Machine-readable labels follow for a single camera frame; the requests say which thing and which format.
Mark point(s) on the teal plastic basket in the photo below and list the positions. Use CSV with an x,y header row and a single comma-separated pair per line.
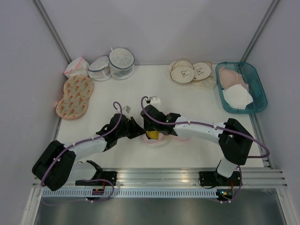
x,y
250,76

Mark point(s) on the floral beige bra pouch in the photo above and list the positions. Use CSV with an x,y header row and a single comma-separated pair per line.
x,y
77,91

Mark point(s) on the yellow red bra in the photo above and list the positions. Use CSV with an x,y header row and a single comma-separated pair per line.
x,y
152,135

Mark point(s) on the white pink-zip mesh laundry bag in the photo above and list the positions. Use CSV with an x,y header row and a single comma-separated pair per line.
x,y
162,140

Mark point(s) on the white blue-trim flat laundry bag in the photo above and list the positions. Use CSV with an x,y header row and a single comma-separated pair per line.
x,y
99,70

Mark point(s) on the aluminium frame post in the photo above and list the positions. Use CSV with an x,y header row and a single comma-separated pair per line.
x,y
50,26
260,29

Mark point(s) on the white bra in basket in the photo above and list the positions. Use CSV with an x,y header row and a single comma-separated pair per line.
x,y
237,97

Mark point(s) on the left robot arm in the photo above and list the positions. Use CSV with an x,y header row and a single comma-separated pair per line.
x,y
61,163

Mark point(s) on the white slotted cable duct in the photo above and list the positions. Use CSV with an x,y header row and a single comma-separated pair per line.
x,y
133,192

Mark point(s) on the beige round laundry bag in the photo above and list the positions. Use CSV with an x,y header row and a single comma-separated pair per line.
x,y
204,78
180,71

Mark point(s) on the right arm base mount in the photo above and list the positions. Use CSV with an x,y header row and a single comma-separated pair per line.
x,y
211,179

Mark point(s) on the right aluminium frame post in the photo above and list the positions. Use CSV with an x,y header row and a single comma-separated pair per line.
x,y
260,29

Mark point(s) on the pink bra in basket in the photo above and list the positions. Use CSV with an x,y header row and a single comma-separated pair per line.
x,y
229,78

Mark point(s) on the white pink-trim corner laundry bag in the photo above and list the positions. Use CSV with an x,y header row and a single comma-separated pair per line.
x,y
79,66

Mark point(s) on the white blue-trim tall laundry bag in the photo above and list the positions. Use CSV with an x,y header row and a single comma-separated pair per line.
x,y
121,63

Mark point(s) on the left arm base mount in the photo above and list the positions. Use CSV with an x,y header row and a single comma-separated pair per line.
x,y
100,179

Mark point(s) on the beige round laundry bag rear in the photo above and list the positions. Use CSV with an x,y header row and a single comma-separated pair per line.
x,y
204,78

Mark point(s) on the beige round laundry bag front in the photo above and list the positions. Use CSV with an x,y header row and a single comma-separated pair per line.
x,y
180,71

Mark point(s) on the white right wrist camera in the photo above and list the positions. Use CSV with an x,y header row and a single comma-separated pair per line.
x,y
153,100

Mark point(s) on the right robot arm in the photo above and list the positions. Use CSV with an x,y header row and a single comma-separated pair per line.
x,y
233,139

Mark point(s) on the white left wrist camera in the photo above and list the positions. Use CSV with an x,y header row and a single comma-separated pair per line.
x,y
126,110

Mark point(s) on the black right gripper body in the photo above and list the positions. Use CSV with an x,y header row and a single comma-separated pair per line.
x,y
150,126

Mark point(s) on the aluminium mounting rail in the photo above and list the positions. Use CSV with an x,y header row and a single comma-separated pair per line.
x,y
254,177

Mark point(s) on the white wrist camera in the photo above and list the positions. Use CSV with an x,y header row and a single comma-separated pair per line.
x,y
126,110
153,100

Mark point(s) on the left aluminium frame post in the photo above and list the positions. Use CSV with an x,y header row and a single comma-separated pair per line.
x,y
50,26

